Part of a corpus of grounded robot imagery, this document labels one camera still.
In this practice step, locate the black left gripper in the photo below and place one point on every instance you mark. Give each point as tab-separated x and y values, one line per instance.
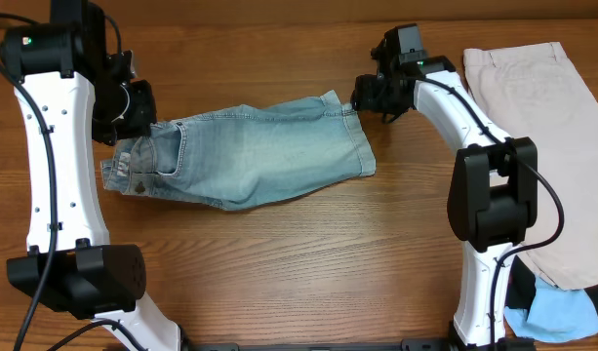
143	108

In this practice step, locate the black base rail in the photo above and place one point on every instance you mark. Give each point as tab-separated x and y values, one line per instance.
318	346

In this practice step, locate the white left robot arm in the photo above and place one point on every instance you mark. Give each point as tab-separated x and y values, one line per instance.
73	93

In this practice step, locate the light blue cloth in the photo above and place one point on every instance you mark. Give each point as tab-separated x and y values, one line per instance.
555	315

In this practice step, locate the black garment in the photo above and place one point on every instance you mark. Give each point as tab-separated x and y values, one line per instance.
520	292

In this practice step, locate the light blue denim shorts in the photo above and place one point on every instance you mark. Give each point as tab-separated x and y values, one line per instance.
243	157

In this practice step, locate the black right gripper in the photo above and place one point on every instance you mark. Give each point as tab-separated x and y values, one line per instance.
368	100

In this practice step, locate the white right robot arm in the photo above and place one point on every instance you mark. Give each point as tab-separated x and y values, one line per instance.
492	198

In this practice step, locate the beige shorts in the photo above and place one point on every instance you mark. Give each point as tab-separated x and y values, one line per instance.
535	91

